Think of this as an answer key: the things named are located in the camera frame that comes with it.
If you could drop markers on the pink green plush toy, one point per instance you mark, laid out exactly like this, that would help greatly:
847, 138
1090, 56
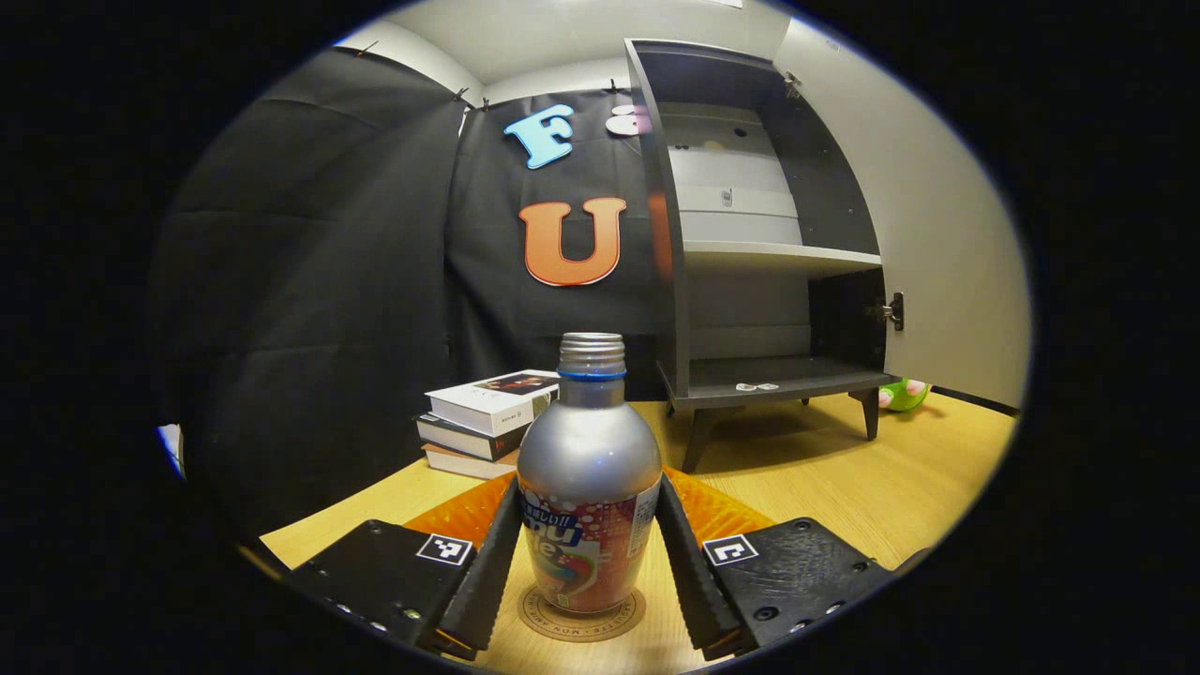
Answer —
905, 396

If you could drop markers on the white book with dark picture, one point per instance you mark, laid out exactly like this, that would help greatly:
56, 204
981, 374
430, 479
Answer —
487, 403

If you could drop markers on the metal cabinet hinge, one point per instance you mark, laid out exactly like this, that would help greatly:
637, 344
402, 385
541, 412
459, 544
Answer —
793, 84
889, 311

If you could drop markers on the round brown coaster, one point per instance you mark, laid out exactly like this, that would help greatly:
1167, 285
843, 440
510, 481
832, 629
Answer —
581, 626

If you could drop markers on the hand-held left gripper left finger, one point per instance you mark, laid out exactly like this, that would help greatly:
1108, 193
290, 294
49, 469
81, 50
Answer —
489, 581

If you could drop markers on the dark grey cabinet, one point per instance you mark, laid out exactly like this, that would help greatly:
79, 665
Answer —
750, 253

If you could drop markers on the black backdrop cloth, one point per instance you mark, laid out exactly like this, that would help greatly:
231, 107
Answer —
328, 281

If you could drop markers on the light grey cabinet door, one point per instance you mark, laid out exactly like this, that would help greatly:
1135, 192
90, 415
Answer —
947, 234

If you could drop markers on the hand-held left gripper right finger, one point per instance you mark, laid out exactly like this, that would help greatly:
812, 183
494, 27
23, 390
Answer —
694, 581

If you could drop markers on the silver bottle with red label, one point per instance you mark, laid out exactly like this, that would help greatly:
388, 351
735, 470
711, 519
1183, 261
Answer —
586, 450

